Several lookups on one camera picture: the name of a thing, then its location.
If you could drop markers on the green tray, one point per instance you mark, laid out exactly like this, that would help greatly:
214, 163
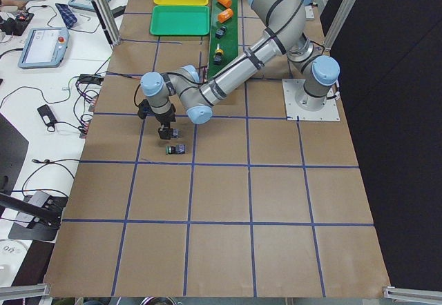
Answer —
180, 21

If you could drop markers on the green push button switch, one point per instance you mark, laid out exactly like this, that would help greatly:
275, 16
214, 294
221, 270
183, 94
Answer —
178, 149

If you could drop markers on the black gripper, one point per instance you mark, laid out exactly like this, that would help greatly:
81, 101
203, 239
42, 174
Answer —
166, 118

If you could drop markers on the black monitor stand base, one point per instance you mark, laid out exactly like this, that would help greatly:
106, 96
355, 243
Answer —
38, 218

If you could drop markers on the black power adapter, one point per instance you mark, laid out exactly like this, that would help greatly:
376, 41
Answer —
47, 115

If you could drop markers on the near blue teach pendant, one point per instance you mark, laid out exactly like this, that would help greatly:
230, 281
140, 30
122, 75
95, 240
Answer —
44, 48

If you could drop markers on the green conveyor belt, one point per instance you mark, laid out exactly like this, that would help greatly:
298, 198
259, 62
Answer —
223, 40

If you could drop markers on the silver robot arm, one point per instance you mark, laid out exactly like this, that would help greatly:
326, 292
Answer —
284, 22

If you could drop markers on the plain orange cylinder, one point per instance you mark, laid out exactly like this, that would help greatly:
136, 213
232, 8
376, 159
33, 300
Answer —
225, 3

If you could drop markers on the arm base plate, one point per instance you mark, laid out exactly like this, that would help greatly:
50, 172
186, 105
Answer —
300, 106
309, 13

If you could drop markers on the yellow push button switch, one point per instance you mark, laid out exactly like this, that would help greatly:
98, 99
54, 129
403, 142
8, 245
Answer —
174, 133

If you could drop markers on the blue plaid cloth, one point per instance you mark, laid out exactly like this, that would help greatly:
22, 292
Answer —
67, 15

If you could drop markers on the black usb hub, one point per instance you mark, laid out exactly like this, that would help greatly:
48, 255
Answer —
90, 79

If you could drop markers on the orange cylinder with white text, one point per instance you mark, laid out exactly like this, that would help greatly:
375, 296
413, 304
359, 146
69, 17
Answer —
225, 15

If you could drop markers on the aluminium frame post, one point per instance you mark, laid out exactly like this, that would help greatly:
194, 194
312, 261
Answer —
107, 21

